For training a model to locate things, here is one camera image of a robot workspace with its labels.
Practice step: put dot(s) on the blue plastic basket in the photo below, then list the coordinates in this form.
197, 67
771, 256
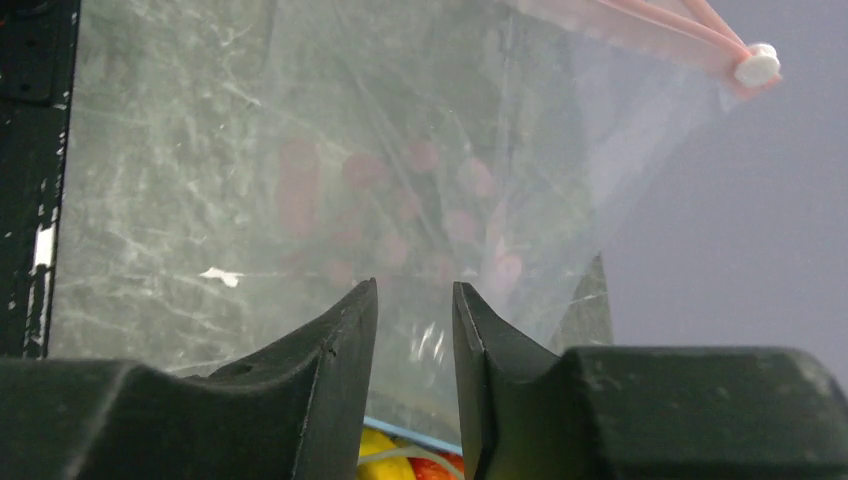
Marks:
414, 437

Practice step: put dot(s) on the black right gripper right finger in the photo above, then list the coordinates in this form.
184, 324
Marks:
619, 412

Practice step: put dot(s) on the yellow banana bunch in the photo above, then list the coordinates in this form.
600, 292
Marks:
379, 459

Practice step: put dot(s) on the clear zip top bag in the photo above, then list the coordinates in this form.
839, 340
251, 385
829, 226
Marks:
235, 167

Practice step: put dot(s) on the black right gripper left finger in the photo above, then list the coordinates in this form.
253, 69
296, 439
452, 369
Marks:
291, 410

